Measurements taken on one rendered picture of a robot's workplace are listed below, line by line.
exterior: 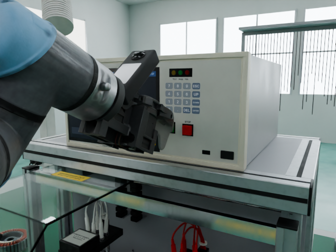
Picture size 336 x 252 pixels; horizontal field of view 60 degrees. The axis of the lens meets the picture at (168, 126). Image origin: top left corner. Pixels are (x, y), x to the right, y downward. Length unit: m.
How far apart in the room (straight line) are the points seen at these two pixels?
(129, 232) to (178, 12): 7.15
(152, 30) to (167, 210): 7.60
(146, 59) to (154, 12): 7.67
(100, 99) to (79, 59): 0.06
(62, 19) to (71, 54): 1.43
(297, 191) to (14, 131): 0.39
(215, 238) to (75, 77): 0.54
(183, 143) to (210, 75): 0.14
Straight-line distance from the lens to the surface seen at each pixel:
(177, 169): 0.55
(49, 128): 1.71
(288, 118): 6.85
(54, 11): 1.75
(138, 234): 0.86
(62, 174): 0.70
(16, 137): 0.31
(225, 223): 0.54
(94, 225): 0.76
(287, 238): 0.52
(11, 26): 0.29
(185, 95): 0.55
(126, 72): 0.44
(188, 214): 0.56
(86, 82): 0.33
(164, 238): 0.82
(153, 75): 0.58
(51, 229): 1.17
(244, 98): 0.51
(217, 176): 0.52
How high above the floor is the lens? 1.27
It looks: 9 degrees down
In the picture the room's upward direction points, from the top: straight up
